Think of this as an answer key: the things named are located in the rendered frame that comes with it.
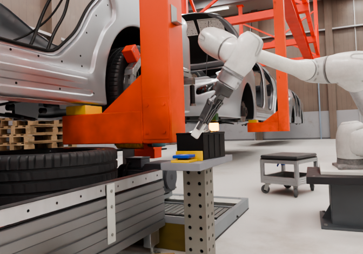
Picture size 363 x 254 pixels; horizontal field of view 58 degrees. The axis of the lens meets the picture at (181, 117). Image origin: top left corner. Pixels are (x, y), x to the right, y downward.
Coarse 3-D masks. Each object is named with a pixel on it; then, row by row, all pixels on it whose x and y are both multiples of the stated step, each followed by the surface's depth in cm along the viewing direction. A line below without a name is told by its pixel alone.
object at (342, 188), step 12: (312, 168) 216; (312, 180) 178; (324, 180) 176; (336, 180) 174; (348, 180) 172; (360, 180) 170; (336, 192) 185; (348, 192) 183; (360, 192) 181; (336, 204) 185; (348, 204) 183; (360, 204) 180; (324, 216) 198; (336, 216) 185; (348, 216) 183; (360, 216) 180; (324, 228) 182; (336, 228) 179; (348, 228) 177; (360, 228) 177
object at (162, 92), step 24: (144, 0) 159; (168, 0) 154; (144, 24) 159; (168, 24) 154; (144, 48) 158; (168, 48) 153; (144, 72) 158; (168, 72) 153; (144, 96) 158; (168, 96) 152; (144, 120) 157; (168, 120) 151
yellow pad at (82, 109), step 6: (66, 108) 180; (72, 108) 179; (78, 108) 177; (84, 108) 175; (90, 108) 178; (96, 108) 183; (66, 114) 180; (72, 114) 178; (78, 114) 177; (84, 114) 175
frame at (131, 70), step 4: (140, 60) 208; (132, 64) 207; (136, 64) 204; (140, 64) 208; (128, 68) 202; (132, 68) 200; (136, 68) 203; (128, 72) 201; (132, 72) 199; (136, 72) 203; (128, 76) 202; (132, 76) 199; (128, 80) 202; (132, 80) 199; (128, 84) 202
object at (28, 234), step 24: (72, 192) 104; (96, 192) 115; (120, 192) 131; (144, 192) 142; (0, 216) 82; (24, 216) 88; (48, 216) 96; (72, 216) 104; (96, 216) 114; (0, 240) 81; (24, 240) 87
